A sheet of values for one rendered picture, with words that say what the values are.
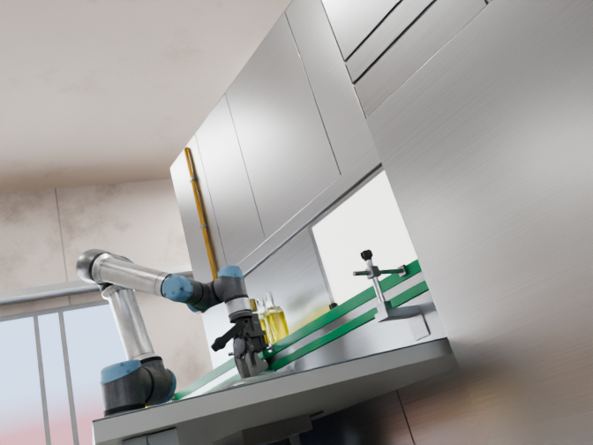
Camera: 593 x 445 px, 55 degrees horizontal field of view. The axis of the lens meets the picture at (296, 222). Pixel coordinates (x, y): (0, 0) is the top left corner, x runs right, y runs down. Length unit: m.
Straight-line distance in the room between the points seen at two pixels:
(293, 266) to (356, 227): 0.35
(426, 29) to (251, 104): 1.30
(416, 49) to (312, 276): 0.99
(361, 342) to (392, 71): 0.70
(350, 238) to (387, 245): 0.16
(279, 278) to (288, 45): 0.87
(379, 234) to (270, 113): 0.77
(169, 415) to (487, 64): 0.81
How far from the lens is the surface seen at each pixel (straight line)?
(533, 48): 1.06
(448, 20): 1.18
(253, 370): 1.67
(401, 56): 1.24
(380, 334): 1.48
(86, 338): 5.15
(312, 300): 1.97
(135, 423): 0.98
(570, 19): 1.04
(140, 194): 5.70
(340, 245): 1.85
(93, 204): 5.63
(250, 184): 2.35
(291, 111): 2.15
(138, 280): 1.76
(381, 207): 1.72
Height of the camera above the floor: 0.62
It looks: 22 degrees up
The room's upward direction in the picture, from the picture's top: 17 degrees counter-clockwise
